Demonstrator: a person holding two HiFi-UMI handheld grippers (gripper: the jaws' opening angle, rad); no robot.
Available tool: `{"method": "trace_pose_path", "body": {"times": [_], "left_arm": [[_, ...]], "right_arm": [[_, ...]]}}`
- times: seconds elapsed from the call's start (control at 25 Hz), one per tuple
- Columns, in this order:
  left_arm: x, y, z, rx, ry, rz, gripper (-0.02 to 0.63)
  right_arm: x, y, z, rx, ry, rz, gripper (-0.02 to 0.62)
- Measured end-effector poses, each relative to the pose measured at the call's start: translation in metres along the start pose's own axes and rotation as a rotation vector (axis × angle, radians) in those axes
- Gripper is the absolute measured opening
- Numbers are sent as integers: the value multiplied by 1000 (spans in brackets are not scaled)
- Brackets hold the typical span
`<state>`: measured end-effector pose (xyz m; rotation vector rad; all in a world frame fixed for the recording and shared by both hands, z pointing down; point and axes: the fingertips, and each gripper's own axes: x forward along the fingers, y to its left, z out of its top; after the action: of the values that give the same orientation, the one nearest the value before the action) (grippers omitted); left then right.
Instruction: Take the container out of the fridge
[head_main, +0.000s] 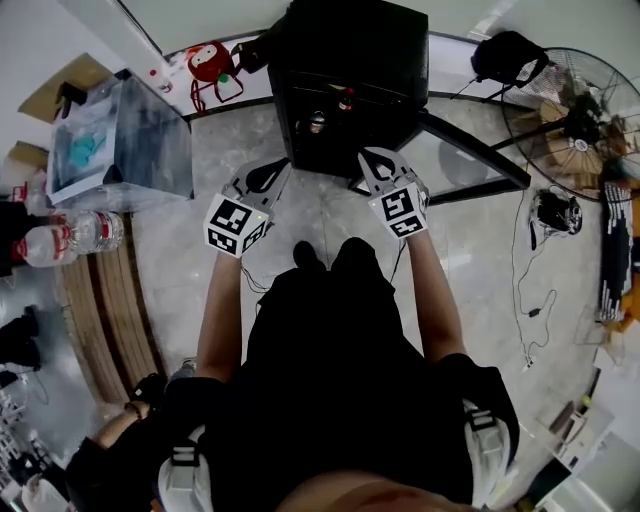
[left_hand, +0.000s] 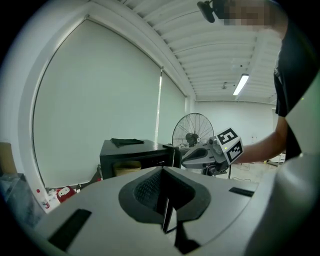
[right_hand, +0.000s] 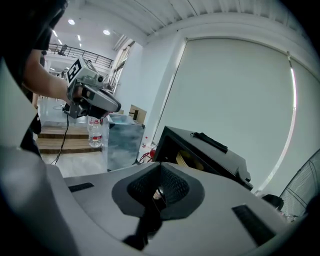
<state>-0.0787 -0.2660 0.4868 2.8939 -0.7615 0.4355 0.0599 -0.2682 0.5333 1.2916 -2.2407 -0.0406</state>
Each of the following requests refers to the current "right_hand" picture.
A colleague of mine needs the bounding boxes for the person's left hand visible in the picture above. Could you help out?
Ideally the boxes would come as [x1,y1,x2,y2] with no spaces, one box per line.
[73,85,85,99]

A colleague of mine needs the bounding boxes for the black floor fan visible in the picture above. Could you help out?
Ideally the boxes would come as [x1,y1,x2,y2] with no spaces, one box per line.
[278,148,320,218]

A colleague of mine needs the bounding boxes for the person's black shirt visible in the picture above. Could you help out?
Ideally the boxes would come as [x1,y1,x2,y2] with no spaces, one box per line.
[0,0,69,85]

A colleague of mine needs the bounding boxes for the wooden steps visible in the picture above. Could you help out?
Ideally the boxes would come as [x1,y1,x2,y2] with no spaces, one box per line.
[36,125,104,155]

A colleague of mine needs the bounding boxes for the person's left forearm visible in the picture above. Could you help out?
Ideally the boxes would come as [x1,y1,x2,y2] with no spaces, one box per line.
[23,47,73,106]

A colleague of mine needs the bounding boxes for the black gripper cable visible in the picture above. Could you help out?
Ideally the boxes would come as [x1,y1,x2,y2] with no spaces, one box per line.
[49,114,71,166]

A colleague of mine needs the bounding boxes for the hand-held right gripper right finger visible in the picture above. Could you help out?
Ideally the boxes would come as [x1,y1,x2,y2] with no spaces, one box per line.
[159,161,206,221]

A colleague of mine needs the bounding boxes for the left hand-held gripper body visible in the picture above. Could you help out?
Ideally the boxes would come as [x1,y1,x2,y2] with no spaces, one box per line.
[63,57,123,120]

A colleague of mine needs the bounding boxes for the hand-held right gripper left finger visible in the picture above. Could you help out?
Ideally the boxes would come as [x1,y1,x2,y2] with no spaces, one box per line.
[111,161,163,218]

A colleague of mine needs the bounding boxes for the black balcony railing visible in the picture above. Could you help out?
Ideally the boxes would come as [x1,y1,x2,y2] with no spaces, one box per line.
[48,42,115,69]

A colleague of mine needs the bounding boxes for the translucent plastic container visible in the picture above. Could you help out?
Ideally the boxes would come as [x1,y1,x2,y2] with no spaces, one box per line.
[102,113,146,173]

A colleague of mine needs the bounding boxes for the beige plastic piece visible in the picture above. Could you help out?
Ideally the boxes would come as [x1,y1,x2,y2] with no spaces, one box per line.
[175,149,201,171]

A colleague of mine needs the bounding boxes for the brown cardboard box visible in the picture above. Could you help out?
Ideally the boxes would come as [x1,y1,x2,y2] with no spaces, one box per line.
[128,104,147,124]

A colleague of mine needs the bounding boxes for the black box appliance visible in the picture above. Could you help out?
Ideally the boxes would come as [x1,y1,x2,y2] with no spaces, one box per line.
[151,125,254,193]

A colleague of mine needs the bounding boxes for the white roller blind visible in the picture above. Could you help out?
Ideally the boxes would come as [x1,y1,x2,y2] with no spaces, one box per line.
[151,38,296,194]
[259,59,320,199]

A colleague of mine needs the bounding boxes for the clear water bottle red label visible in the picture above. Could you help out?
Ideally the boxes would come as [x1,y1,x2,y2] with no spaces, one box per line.
[87,117,104,149]

